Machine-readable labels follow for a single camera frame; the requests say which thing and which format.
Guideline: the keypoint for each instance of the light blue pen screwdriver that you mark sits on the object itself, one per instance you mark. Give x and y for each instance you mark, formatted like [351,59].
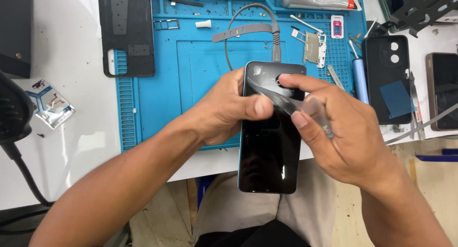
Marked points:
[360,80]

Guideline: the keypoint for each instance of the flat metal pry tool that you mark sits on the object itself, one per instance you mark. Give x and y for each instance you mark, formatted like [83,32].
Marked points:
[335,77]

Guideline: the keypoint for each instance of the white card tray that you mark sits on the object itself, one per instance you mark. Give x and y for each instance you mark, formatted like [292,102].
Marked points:
[297,35]

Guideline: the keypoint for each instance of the silver metal shield plate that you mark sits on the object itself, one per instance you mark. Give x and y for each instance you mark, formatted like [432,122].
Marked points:
[314,48]

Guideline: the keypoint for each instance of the metal tweezers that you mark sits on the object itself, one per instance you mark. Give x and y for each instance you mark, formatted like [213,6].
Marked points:
[417,111]

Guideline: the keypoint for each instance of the metal card tray frame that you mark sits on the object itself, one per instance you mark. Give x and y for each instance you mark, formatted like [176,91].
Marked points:
[166,24]

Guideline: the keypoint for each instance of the white glue cap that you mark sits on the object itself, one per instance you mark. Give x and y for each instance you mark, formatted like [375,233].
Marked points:
[203,24]

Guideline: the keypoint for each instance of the blue film square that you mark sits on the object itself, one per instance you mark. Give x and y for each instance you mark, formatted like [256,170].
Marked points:
[397,98]

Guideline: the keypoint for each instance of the black phone back cover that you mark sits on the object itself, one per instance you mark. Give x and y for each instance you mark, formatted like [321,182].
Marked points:
[132,28]

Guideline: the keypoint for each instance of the silver foil packet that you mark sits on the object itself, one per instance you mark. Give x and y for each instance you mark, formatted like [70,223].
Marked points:
[50,103]

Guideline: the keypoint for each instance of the black metal stand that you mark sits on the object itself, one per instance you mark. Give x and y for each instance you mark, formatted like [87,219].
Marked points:
[418,9]

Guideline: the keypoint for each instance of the brown framed smartphone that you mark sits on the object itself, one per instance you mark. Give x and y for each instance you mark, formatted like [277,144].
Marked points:
[443,93]

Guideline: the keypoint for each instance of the person's left hand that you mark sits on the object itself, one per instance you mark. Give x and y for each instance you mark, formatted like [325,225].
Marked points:
[218,114]

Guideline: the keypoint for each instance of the person's black shirt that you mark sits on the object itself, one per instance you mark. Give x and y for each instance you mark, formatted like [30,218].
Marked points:
[257,238]

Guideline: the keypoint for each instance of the white plastic stick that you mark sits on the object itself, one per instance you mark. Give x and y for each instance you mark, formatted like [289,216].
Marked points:
[371,27]
[353,49]
[306,23]

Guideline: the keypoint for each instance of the blue bar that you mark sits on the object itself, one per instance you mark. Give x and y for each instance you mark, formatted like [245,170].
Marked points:
[438,157]

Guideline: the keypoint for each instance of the black box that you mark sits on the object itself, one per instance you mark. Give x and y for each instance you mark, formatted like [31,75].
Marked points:
[14,28]

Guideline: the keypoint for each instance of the white and pink card holder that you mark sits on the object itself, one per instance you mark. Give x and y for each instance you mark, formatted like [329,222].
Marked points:
[337,27]

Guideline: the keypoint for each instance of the black flat tool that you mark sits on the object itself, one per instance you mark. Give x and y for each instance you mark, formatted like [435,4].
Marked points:
[186,2]

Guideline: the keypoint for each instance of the black smartphone with blue frame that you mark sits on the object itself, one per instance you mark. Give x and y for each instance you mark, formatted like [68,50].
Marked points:
[268,157]

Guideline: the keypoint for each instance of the person's right hand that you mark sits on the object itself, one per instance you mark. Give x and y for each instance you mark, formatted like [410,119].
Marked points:
[350,143]

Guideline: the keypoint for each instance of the blue silicone repair mat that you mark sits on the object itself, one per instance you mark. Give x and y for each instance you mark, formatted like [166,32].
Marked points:
[200,61]

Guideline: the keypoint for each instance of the black phone case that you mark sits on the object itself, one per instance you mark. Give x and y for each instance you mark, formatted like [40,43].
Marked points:
[383,68]

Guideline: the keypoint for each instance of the clear protective film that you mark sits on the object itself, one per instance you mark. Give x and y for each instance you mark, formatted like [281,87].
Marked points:
[282,103]

